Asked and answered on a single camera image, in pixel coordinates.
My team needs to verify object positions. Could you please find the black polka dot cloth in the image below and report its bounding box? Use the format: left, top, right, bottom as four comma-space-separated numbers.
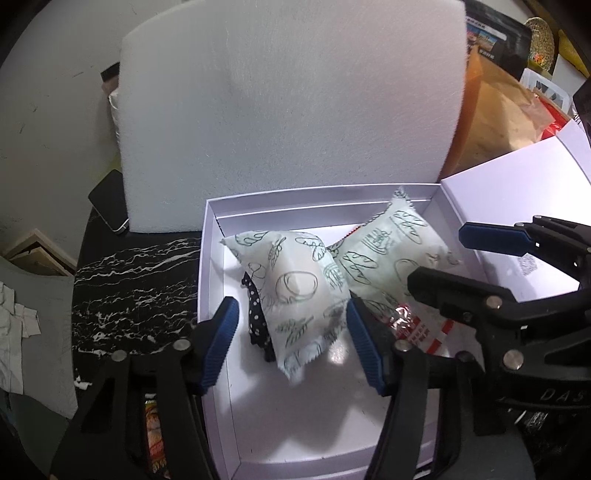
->
242, 274, 276, 363

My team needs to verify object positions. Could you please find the red white snack packet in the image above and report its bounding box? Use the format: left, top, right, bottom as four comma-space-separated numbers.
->
387, 304, 455, 356

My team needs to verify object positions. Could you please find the white patterned snack pouch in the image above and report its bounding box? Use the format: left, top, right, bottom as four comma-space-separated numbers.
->
221, 231, 349, 384

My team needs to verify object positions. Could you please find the white gift box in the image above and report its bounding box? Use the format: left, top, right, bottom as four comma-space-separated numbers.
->
198, 122, 590, 479

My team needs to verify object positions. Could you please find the brown paper bag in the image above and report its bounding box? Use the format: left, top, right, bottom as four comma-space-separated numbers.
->
439, 50, 553, 179

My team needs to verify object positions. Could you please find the black smartphone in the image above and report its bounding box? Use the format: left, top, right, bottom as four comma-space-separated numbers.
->
88, 169, 129, 234

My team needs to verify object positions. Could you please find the grey chair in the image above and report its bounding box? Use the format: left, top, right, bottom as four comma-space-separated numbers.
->
1, 259, 77, 419

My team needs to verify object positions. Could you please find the woven round basket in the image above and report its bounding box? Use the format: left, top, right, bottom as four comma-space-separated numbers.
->
525, 17, 555, 74

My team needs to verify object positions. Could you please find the black printed bag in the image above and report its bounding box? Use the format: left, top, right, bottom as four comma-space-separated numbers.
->
465, 0, 532, 79

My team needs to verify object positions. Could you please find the white cloth on chair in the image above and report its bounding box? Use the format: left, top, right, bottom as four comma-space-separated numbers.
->
0, 283, 41, 395

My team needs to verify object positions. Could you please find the white foam board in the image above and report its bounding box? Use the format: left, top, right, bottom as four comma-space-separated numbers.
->
117, 1, 467, 233

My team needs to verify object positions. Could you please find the wooden picture frame on floor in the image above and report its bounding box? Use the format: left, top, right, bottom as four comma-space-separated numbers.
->
2, 229, 76, 277

